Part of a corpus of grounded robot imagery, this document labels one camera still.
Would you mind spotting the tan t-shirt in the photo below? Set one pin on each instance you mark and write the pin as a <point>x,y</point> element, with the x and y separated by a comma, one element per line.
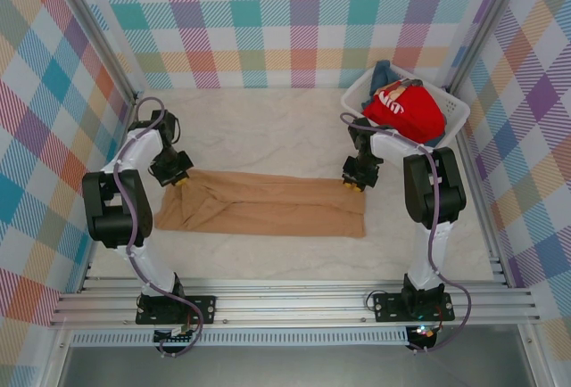
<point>276,206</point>

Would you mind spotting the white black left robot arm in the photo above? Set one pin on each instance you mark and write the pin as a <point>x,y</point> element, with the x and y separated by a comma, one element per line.
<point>116,208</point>

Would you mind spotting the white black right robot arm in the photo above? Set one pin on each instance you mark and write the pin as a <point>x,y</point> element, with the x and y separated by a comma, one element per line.
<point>435,191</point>

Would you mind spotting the red t-shirt white print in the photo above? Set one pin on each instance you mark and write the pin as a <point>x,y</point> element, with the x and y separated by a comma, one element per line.
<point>419,112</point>

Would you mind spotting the grey patterned garment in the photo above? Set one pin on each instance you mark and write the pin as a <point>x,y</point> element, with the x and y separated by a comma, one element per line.
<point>410,82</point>

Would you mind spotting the white plastic laundry basket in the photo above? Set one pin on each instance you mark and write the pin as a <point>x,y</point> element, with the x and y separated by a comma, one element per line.
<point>455,110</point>

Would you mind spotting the small black controller board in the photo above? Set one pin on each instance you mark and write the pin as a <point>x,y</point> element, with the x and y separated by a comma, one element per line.
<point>176,335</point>

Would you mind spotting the controller board with lights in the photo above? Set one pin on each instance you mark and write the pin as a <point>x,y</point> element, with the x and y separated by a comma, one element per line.
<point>424,335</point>

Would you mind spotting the grey metal panel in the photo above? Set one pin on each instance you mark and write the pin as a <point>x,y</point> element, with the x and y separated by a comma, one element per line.
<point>290,367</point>

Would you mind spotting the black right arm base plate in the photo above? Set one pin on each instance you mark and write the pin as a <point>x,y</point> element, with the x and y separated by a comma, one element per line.
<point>388,307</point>

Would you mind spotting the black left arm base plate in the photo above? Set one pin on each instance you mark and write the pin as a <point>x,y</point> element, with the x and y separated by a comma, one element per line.
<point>205,309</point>

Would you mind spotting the aluminium mounting rail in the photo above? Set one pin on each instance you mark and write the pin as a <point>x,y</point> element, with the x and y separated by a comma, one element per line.
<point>290,304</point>

